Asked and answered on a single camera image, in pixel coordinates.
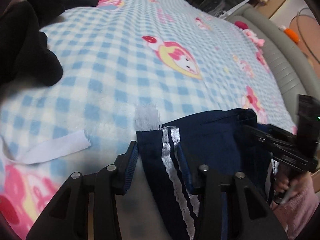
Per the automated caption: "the pink plush toy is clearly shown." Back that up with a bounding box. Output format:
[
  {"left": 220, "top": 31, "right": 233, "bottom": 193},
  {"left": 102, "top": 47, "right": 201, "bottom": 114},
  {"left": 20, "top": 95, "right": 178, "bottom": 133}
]
[{"left": 234, "top": 21, "right": 265, "bottom": 48}]

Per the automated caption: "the black clothing pile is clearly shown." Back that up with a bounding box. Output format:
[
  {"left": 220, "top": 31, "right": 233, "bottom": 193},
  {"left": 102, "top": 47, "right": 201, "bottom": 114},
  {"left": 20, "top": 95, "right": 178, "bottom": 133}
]
[{"left": 1, "top": 0, "right": 99, "bottom": 86}]

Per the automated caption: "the blue checkered cartoon blanket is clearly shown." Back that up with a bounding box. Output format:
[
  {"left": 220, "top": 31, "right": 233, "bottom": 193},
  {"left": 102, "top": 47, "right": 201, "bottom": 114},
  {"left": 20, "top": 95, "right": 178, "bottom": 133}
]
[{"left": 1, "top": 0, "right": 296, "bottom": 238}]

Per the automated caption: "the right hand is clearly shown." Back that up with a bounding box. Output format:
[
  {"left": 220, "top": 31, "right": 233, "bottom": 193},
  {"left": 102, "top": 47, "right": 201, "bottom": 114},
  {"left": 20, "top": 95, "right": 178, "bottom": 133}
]
[{"left": 274, "top": 163, "right": 311, "bottom": 198}]

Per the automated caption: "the navy blue garment white trim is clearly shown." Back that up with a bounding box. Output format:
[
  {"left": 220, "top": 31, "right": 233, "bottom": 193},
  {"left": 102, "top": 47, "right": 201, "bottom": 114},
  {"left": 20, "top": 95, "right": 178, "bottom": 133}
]
[{"left": 135, "top": 108, "right": 271, "bottom": 239}]

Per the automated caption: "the orange plush toy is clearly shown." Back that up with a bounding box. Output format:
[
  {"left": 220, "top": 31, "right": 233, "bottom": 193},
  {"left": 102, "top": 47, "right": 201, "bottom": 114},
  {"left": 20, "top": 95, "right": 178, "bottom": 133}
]
[{"left": 279, "top": 25, "right": 300, "bottom": 44}]

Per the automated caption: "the grey upholstered bed frame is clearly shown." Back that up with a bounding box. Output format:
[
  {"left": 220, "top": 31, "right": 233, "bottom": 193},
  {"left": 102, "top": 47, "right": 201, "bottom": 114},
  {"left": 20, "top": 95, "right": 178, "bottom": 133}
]
[{"left": 226, "top": 4, "right": 319, "bottom": 124}]

